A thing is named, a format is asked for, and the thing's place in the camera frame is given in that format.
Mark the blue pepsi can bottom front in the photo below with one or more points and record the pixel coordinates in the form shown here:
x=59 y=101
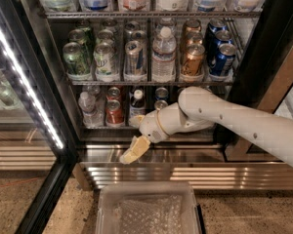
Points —
x=160 y=104

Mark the blue pepsi can middle rear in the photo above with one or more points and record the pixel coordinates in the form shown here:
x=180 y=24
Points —
x=215 y=25

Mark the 7up can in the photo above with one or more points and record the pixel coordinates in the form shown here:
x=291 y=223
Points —
x=105 y=36
x=104 y=57

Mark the blue pepsi can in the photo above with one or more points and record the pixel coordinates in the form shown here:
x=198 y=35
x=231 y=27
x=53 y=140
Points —
x=215 y=25
x=223 y=60
x=219 y=37
x=161 y=93
x=160 y=104

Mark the dark juice bottle white cap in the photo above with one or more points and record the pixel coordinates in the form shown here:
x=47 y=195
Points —
x=137 y=103

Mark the clear water bottle shelf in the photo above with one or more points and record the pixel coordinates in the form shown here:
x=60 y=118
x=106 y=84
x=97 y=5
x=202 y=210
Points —
x=163 y=58
x=92 y=116

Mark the green can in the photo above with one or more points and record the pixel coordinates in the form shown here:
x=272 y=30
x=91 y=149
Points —
x=75 y=60
x=80 y=37

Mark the blue pepsi can middle front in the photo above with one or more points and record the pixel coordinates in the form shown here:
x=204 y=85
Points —
x=223 y=60

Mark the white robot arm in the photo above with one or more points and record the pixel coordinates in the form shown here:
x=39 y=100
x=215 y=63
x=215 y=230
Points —
x=198 y=109

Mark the clear water bottle middle shelf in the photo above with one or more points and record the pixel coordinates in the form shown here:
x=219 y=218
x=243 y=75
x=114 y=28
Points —
x=163 y=58

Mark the clear plastic bin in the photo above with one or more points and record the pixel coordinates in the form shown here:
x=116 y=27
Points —
x=151 y=207

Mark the fridge glass door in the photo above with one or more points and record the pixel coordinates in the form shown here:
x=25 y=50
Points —
x=29 y=36

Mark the silver red bull can front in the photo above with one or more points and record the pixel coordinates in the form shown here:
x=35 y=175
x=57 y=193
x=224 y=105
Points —
x=135 y=60

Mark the middle wire shelf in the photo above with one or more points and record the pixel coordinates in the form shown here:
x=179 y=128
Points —
x=150 y=83

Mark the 7up can middle front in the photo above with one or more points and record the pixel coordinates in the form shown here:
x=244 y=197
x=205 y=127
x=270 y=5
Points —
x=104 y=57

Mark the red coke can front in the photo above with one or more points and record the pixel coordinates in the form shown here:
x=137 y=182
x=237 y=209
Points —
x=114 y=114

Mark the red coke can rear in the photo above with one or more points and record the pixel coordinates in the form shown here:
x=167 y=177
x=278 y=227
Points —
x=113 y=93

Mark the green can middle front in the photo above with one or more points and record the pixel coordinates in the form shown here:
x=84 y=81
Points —
x=75 y=60

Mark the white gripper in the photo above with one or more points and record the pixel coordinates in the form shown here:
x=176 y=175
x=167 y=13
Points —
x=151 y=125

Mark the top wire shelf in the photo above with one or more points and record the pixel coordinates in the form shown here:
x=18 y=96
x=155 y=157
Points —
x=147 y=14

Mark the gold can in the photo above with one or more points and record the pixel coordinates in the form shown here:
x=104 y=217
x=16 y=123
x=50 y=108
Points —
x=192 y=25
x=193 y=38
x=193 y=59

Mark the wire shelf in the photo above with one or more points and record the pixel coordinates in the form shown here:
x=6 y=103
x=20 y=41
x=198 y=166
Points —
x=150 y=83
x=147 y=14

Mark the white led light strip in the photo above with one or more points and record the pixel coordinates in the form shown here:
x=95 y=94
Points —
x=29 y=90

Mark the red coke can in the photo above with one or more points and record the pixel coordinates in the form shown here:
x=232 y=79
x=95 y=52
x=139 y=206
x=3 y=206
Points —
x=113 y=93
x=114 y=114

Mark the gold can middle front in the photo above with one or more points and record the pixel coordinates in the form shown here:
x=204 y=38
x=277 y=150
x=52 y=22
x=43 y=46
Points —
x=193 y=59

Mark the gold can middle rear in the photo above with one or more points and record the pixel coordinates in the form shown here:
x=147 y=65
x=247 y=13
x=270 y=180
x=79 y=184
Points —
x=192 y=25

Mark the clear water bottle bottom shelf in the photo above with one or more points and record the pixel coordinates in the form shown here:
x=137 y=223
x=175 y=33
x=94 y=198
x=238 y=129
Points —
x=92 y=116

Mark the blue pepsi can bottom rear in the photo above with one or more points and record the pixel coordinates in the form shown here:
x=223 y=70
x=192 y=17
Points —
x=161 y=93

